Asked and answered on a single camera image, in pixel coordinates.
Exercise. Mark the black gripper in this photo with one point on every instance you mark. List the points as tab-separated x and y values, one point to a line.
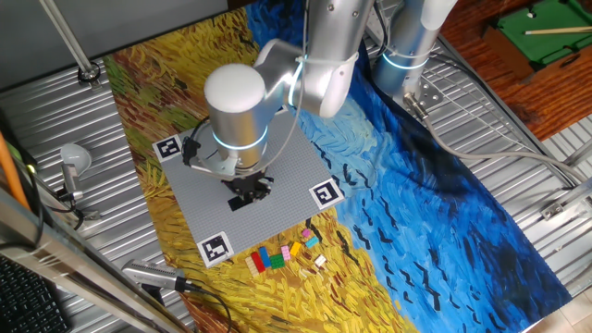
245	182

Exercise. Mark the black Lego plate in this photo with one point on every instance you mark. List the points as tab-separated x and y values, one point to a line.
237	204

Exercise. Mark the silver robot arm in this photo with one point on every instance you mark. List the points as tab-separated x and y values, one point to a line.
240	115

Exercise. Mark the grey Lego baseplate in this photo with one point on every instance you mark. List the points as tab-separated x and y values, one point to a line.
287	185

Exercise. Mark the blue Lego brick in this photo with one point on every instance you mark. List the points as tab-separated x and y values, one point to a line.
264	256

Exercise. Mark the small pink Lego brick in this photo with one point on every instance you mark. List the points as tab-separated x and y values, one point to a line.
306	233

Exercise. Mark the long pink Lego brick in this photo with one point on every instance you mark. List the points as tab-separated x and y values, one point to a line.
286	252

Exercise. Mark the red Lego brick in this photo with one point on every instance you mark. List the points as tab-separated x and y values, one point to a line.
257	262

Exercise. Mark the yellow Lego brick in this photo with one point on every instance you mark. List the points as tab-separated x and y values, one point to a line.
295	248

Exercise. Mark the tan Lego brick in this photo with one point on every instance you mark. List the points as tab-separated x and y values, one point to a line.
251	267

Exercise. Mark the green Lego brick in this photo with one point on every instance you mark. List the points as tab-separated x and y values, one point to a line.
277	262

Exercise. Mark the cyan Lego brick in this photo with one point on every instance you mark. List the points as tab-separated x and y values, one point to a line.
312	242

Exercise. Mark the white Lego brick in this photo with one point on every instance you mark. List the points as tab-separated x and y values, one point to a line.
320	261

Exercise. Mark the black white fiducial marker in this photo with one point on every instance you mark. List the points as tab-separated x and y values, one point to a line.
326	194
167	148
215	249
281	110

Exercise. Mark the painted print tablecloth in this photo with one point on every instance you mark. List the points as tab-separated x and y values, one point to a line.
416	208

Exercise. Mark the white dome lamp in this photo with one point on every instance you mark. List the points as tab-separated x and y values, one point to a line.
76	157

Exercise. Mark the silver robot mounting plate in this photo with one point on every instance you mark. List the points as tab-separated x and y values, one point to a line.
427	94

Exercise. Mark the silver pole with base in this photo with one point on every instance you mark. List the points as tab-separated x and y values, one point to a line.
69	39

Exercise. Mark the orange tube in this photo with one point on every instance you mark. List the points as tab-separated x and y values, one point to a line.
9	173

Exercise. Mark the black keyboard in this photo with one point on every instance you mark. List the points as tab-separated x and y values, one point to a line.
23	305

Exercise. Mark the aluminium strut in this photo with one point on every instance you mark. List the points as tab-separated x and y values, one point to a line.
555	209

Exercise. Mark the green mini pool table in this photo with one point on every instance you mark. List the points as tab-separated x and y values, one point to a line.
546	41

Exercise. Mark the wooden cue stick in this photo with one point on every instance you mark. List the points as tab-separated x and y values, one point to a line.
559	31

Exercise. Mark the silver camera bracket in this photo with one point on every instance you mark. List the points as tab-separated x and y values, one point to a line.
210	165

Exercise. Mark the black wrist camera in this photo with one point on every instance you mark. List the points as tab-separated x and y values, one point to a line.
190	150

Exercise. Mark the silver bar camera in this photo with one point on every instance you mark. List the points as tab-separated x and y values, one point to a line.
152	274

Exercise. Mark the aluminium frame rail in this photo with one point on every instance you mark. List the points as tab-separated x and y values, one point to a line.
69	263

